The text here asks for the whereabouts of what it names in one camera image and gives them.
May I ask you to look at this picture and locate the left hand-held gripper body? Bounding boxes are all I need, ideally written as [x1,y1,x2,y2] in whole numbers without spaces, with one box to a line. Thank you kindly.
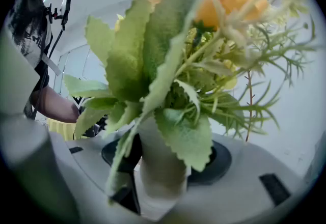
[71,95,87,115]

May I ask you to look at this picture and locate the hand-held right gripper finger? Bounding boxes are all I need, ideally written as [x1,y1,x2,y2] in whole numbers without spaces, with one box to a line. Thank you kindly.
[0,28,79,224]

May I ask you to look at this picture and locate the yellow orange flowers white vase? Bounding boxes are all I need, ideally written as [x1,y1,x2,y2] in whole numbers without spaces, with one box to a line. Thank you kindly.
[63,0,319,206]

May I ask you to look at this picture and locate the person's left forearm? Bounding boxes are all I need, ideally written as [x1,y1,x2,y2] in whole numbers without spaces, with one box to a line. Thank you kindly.
[29,85,80,124]

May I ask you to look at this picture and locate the person's black printed t-shirt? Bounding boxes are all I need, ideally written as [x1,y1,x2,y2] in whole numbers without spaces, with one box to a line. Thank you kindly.
[4,0,56,91]

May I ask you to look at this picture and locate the white round unit black disc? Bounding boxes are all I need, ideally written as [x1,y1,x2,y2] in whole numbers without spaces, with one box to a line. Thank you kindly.
[48,130,315,222]

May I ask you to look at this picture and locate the grey webbing strap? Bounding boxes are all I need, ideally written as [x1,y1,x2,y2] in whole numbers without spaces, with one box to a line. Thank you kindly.
[40,53,63,77]

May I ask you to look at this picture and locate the black cable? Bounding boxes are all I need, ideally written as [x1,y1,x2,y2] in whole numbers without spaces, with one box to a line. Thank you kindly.
[30,0,73,120]

